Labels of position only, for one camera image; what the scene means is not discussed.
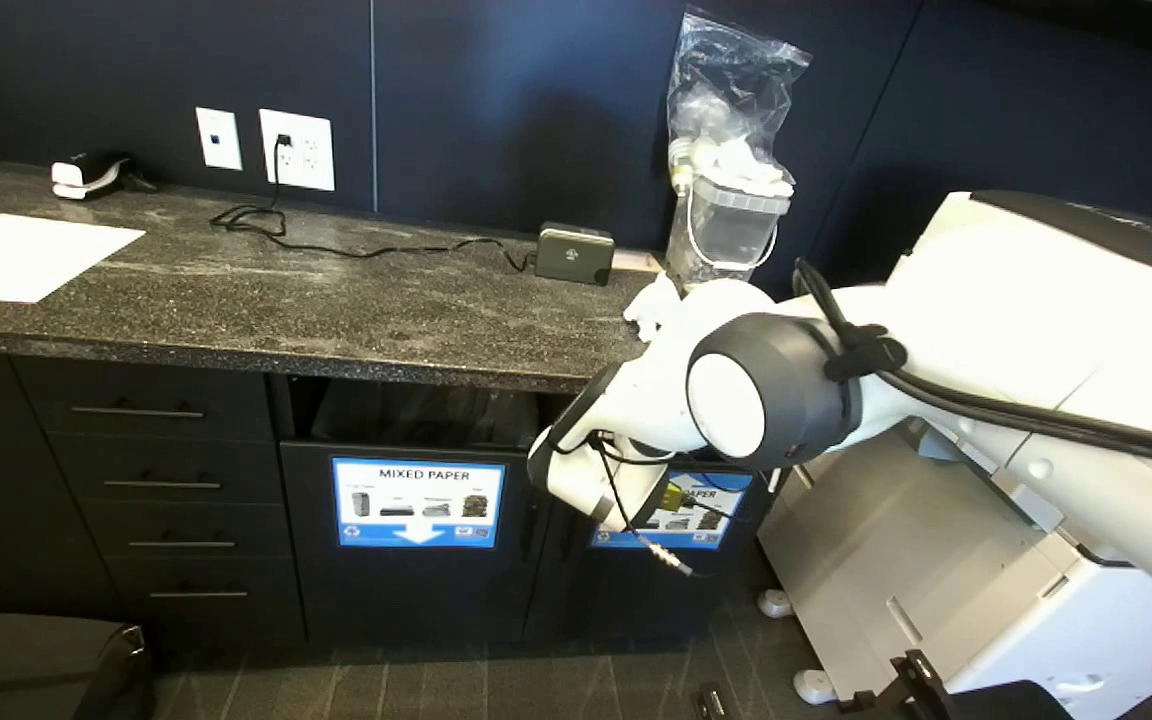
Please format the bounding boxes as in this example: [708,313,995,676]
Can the blue label with up arrow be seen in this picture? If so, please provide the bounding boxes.
[590,465,757,557]

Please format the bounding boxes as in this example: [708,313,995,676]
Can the crumpled white paper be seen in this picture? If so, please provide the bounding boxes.
[620,274,685,335]

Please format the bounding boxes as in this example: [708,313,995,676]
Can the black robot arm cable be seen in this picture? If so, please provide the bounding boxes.
[590,258,1152,580]

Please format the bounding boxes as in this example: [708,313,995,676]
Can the white tissue wad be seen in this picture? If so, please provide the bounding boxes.
[666,134,791,205]

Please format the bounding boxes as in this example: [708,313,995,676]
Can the clear plastic bag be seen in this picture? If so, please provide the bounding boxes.
[661,10,813,196]

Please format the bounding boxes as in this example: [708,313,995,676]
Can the small white wall plate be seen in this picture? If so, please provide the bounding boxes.
[190,103,248,175]

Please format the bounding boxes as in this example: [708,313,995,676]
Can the dark cabinet drawer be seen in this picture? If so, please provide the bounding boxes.
[10,357,273,448]
[70,512,292,573]
[47,441,284,516]
[101,565,302,648]

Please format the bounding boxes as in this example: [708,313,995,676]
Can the blue label with down arrow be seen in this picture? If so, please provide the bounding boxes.
[327,453,509,553]

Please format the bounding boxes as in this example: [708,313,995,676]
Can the grey power adapter box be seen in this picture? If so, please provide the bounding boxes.
[533,219,620,286]

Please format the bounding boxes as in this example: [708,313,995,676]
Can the dark bin door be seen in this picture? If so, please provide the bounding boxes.
[274,441,558,652]
[540,456,791,645]

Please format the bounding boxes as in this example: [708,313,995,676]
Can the clear plastic bucket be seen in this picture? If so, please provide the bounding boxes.
[663,166,796,291]

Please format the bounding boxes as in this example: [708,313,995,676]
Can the white office printer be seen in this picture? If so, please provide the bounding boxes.
[757,188,1152,720]

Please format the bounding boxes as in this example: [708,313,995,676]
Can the flat white paper sheet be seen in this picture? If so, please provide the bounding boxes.
[0,212,147,307]

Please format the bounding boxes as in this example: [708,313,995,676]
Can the large white outlet plate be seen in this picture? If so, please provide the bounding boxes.
[254,103,340,196]

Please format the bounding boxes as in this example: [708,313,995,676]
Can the black power cable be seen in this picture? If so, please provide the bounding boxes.
[203,200,542,275]

